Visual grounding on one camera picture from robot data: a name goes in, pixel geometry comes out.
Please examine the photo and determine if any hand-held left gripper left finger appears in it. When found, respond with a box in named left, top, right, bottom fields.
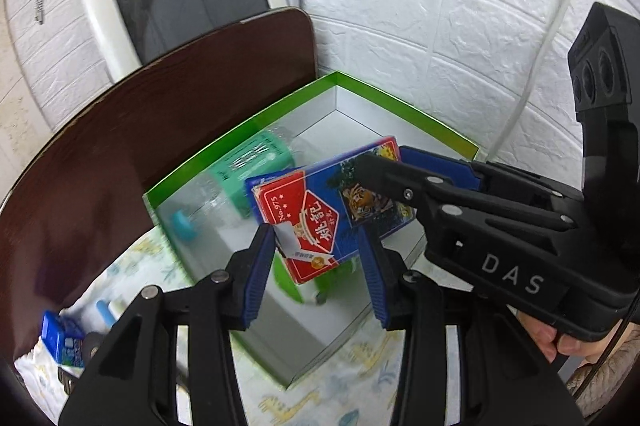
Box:
left=57, top=221, right=279, bottom=426

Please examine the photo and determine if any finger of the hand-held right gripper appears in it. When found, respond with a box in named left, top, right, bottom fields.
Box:
left=399, top=145, right=582, bottom=202
left=352, top=153, right=584, bottom=228

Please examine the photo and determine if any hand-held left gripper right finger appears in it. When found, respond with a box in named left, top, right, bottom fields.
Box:
left=357, top=231, right=587, bottom=426

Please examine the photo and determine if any green and white round device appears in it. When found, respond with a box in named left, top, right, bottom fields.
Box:
left=271, top=251, right=362, bottom=308

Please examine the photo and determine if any green cardboard box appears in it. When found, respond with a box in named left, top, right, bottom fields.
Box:
left=142, top=71, right=482, bottom=390

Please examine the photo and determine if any red and blue card box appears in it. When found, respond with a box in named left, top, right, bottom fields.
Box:
left=244, top=135, right=417, bottom=285

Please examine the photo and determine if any clear bottle with green label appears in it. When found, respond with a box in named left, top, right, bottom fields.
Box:
left=167, top=128, right=297, bottom=243

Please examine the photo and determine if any person's right forearm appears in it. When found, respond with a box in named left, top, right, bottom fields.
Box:
left=564, top=345, right=632, bottom=418

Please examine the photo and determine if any person's right hand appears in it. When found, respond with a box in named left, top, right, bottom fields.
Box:
left=514, top=310, right=614, bottom=365

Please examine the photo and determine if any giraffe printed blanket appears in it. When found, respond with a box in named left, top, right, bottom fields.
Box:
left=14, top=226, right=502, bottom=426

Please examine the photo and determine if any black marker with blue cap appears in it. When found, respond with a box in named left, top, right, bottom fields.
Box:
left=94, top=298, right=127, bottom=333

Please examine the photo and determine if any black tape roll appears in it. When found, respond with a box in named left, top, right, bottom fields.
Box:
left=82, top=331, right=109, bottom=363

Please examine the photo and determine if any dark brown wooden headboard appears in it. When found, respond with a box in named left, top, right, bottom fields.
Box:
left=0, top=6, right=317, bottom=323

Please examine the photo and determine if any small blue cube box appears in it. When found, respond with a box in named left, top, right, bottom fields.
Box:
left=39, top=311, right=87, bottom=368

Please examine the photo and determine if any black cable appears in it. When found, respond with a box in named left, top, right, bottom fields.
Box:
left=569, top=315, right=637, bottom=413

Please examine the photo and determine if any white cable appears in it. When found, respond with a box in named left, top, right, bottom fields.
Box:
left=487, top=0, right=582, bottom=163

